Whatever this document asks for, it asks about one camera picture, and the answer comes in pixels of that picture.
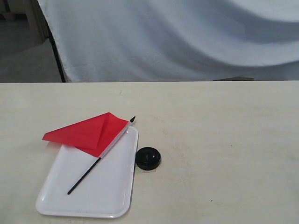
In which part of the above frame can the white backdrop cloth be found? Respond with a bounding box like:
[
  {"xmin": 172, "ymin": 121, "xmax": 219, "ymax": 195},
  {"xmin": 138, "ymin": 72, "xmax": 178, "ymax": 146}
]
[{"xmin": 39, "ymin": 0, "xmax": 299, "ymax": 82}]

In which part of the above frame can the red flag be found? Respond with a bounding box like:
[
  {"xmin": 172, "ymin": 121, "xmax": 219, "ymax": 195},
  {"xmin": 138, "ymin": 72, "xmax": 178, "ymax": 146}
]
[{"xmin": 42, "ymin": 112, "xmax": 135, "ymax": 195}]

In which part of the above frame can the black backdrop stand pole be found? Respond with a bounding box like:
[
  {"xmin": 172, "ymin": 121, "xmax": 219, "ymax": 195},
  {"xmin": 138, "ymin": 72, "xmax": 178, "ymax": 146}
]
[{"xmin": 47, "ymin": 24, "xmax": 66, "ymax": 83}]

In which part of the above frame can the black round flag base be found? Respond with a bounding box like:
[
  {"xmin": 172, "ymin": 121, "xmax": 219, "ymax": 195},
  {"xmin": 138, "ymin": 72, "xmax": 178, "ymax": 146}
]
[{"xmin": 135, "ymin": 147, "xmax": 162, "ymax": 171}]

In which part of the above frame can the wooden furniture in background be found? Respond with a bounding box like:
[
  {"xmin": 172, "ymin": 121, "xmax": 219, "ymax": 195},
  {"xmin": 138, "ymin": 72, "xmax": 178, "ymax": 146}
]
[{"xmin": 0, "ymin": 0, "xmax": 49, "ymax": 44}]

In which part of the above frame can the white plastic tray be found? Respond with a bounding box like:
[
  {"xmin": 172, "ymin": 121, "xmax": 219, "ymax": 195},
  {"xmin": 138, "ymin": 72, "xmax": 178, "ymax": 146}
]
[{"xmin": 36, "ymin": 126, "xmax": 138, "ymax": 218}]

